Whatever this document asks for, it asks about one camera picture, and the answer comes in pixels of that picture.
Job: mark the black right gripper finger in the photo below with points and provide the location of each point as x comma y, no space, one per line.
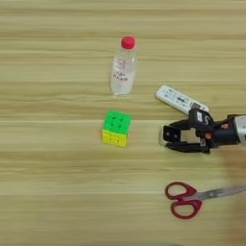
187,148
182,124

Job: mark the clear water bottle red cap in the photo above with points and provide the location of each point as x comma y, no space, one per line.
123,70

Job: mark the green yellow Rubik's cube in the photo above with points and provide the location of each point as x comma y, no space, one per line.
116,128

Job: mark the small black box white label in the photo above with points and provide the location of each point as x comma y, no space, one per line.
200,118

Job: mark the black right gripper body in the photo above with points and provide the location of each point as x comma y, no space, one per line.
221,134

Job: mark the white remote control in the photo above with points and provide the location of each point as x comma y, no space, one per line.
176,99

